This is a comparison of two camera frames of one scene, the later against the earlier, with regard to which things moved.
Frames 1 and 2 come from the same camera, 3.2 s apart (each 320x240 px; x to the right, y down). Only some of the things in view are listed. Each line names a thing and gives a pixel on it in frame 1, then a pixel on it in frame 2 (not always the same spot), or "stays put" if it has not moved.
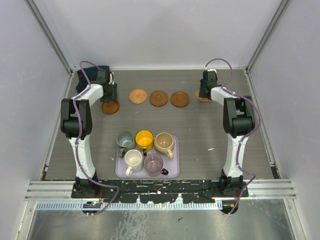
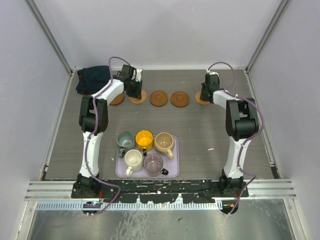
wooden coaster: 138,96 stays put
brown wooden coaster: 110,107 -> 118,100
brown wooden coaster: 158,98 stays put
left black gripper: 114,97 -> 137,94
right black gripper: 201,93 stays put
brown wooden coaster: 179,99 stays put
